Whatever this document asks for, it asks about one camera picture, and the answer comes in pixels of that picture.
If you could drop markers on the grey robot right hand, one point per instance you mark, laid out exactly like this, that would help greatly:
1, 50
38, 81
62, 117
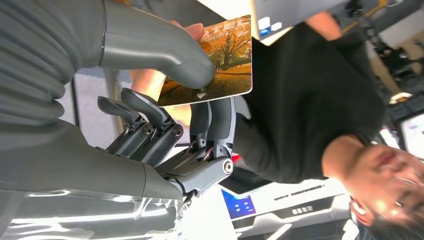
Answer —
82, 172

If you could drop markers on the person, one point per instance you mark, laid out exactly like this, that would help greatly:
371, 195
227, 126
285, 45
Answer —
308, 99

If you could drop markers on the ribbed grey right arm sleeve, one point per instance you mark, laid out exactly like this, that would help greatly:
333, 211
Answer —
33, 59

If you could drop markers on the white box with blue label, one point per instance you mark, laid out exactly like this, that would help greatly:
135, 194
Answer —
285, 16

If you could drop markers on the white printer with blue screen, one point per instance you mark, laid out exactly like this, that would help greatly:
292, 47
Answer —
291, 205

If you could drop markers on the computer monitor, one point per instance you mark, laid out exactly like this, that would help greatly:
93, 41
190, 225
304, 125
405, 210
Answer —
414, 136

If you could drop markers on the grey metal post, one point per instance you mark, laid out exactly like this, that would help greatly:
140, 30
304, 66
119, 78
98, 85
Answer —
114, 99

